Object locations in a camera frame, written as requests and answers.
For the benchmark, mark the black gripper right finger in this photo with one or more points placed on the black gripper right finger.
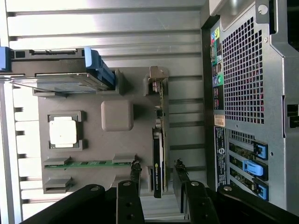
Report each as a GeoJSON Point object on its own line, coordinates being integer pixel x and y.
{"type": "Point", "coordinates": [201, 205]}

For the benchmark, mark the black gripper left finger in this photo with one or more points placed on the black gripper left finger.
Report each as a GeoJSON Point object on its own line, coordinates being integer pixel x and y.
{"type": "Point", "coordinates": [129, 205]}

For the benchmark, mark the green ram stick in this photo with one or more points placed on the green ram stick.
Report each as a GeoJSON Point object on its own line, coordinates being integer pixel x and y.
{"type": "Point", "coordinates": [93, 163]}

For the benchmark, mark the blue slot retention clip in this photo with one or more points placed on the blue slot retention clip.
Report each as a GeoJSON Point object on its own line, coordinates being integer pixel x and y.
{"type": "Point", "coordinates": [261, 190]}
{"type": "Point", "coordinates": [253, 169]}
{"type": "Point", "coordinates": [261, 150]}

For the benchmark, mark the grey plastic parts rack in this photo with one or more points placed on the grey plastic parts rack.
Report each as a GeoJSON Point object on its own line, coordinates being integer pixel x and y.
{"type": "Point", "coordinates": [93, 140]}

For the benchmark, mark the silver cpu chip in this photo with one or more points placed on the silver cpu chip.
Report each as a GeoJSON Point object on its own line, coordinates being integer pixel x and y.
{"type": "Point", "coordinates": [63, 131]}

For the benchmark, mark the black open pc case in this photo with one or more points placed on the black open pc case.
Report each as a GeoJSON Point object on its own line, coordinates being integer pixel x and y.
{"type": "Point", "coordinates": [275, 116]}

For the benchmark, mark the hard disk with blue caddy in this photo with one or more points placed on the hard disk with blue caddy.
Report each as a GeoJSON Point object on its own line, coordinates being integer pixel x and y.
{"type": "Point", "coordinates": [58, 67]}

